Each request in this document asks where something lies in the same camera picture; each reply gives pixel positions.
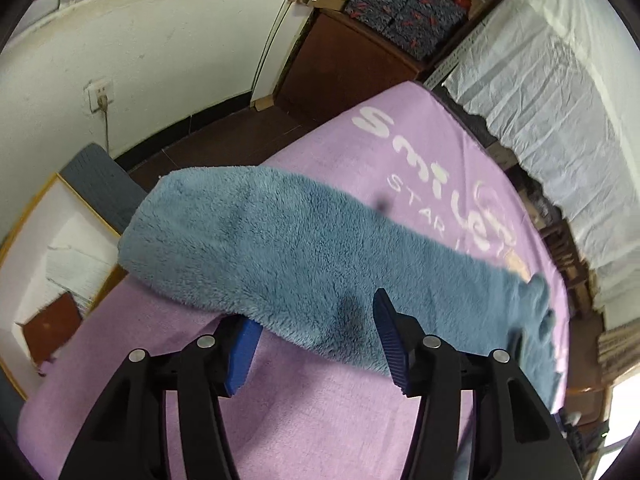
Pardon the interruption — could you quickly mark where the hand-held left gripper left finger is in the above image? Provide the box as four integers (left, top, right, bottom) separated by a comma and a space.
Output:
59, 316, 262, 480

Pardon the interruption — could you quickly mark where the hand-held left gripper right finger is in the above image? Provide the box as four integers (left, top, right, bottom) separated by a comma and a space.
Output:
372, 288, 583, 480

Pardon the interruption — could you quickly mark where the blue fleece garment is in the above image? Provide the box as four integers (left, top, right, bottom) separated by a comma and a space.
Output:
117, 165, 566, 413

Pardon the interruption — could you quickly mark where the purple printed blanket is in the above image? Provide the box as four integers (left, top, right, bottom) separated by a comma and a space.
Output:
17, 80, 571, 480

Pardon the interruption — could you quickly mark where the brown cardboard piece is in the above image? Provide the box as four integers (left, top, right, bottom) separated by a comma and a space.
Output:
22, 292, 83, 367

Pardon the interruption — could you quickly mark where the dark grey chair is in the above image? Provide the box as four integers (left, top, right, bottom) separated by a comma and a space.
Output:
60, 142, 148, 236

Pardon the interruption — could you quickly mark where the yellow framed white board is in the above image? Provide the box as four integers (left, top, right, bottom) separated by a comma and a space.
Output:
0, 172, 128, 401

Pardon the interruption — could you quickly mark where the stack of newspapers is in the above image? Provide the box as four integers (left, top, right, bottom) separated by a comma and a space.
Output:
597, 320, 635, 382

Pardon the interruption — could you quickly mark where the brown wooden cabinet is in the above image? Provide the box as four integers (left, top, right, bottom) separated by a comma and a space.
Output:
275, 10, 431, 126

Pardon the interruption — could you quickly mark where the white lace cloth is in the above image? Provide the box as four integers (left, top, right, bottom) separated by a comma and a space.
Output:
442, 0, 640, 311

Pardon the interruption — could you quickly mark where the white door panel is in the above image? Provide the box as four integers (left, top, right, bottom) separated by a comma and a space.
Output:
250, 0, 346, 111

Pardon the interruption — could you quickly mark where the stack of patterned boxes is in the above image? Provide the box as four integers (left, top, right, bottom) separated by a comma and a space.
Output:
345, 0, 468, 61

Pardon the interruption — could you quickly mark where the beige power cable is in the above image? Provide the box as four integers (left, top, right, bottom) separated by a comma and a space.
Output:
101, 100, 113, 157

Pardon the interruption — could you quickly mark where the white wall outlet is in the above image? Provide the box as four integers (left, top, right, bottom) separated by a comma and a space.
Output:
85, 79, 113, 113

